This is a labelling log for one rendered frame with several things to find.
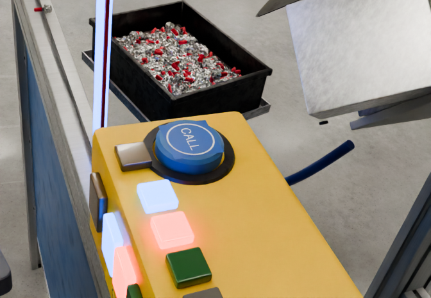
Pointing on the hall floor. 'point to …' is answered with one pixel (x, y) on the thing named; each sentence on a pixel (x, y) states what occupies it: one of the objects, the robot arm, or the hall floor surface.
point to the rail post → (25, 136)
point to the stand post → (407, 253)
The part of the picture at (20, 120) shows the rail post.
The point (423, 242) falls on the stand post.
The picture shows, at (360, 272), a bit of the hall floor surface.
